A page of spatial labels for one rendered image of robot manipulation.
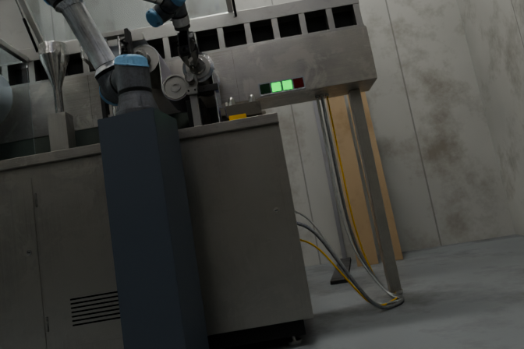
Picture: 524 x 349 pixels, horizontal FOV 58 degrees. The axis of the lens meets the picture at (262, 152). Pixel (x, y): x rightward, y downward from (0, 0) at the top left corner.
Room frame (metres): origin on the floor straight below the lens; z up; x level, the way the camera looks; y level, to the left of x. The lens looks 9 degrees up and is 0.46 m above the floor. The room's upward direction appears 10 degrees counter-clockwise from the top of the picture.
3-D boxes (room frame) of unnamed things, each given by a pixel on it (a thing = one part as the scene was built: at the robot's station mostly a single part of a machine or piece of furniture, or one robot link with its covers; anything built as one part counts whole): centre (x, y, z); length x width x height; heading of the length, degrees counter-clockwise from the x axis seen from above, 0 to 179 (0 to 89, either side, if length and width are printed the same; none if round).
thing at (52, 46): (2.23, 0.95, 1.50); 0.14 x 0.14 x 0.06
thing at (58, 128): (2.23, 0.95, 1.18); 0.14 x 0.14 x 0.57
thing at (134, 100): (1.58, 0.40, 0.95); 0.15 x 0.15 x 0.10
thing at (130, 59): (1.58, 0.41, 1.07); 0.13 x 0.12 x 0.14; 37
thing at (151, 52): (2.25, 0.48, 1.33); 0.25 x 0.14 x 0.14; 179
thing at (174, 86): (2.24, 0.35, 1.17); 0.26 x 0.12 x 0.12; 179
